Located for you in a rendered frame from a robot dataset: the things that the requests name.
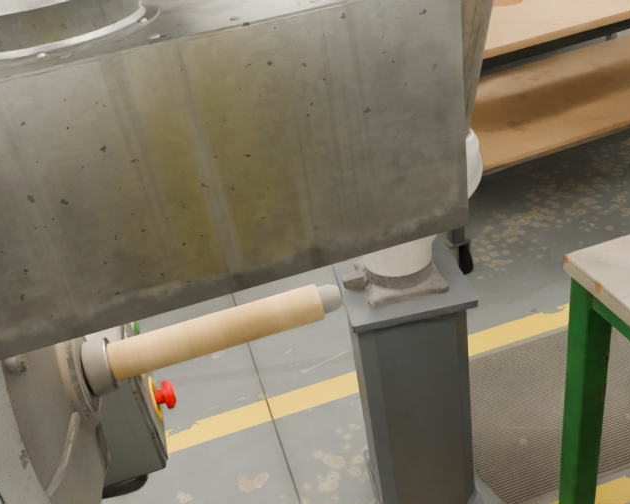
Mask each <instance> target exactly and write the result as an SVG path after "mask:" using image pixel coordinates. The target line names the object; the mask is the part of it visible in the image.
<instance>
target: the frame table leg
mask: <svg viewBox="0 0 630 504"><path fill-rule="evenodd" d="M589 304H590V292H589V291H588V290H587V289H585V288H584V287H583V286H582V285H581V284H580V283H578V282H577V281H576V280H575V279H574V278H573V277H571V282H570V300H569V319H568V337H567V355H566V374H565V392H564V411H563V429H562V447H561V466H560V484H559V503H558V504H595V498H596V487H597V475H598V467H599V457H600V447H601V437H602V426H603V416H604V406H605V396H606V385H607V375H608V365H609V355H610V344H611V334H612V325H611V324H610V323H609V322H608V321H606V320H605V319H604V318H603V317H602V316H601V315H600V314H599V313H597V312H596V311H595V310H594V309H591V308H590V305H589Z"/></svg>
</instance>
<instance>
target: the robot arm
mask: <svg viewBox="0 0 630 504"><path fill-rule="evenodd" d="M460 1H461V27H462V53H463V79H464V105H465V131H466V156H467V182H468V199H469V197H470V196H471V195H472V194H473V192H474V191H475V190H476V188H477V186H478V184H479V182H480V179H481V176H482V169H483V164H482V158H481V154H480V152H479V140H478V138H477V136H476V135H475V133H474V132H473V130H472V129H471V128H470V124H471V119H472V114H473V108H474V103H475V98H476V93H477V87H478V82H479V77H480V71H481V66H482V61H483V55H484V50H485V45H486V40H487V34H488V29H489V24H490V18H491V13H492V8H493V2H494V0H460ZM436 236H437V234H436V235H432V236H429V237H425V238H422V239H418V240H415V241H411V242H408V243H404V244H401V245H397V246H394V247H391V248H387V249H384V250H380V251H377V252H373V253H370V254H366V255H363V259H359V260H357V261H355V262H354V269H355V272H352V273H350V274H347V275H345V276H343V277H342V282H343V284H344V285H343V287H344V288H345V289H355V288H365V291H366V293H367V304H368V306H369V307H370V308H378V307H381V306H383V305H385V304H389V303H393V302H398V301H402V300H407V299H412V298H416V297H421V296H426V295H430V294H444V293H446V292H448V291H449V284H448V282H447V281H446V280H444V279H443V278H442V277H441V275H440V273H439V272H438V270H437V268H436V266H435V264H434V263H433V257H432V242H433V241H434V240H435V238H436Z"/></svg>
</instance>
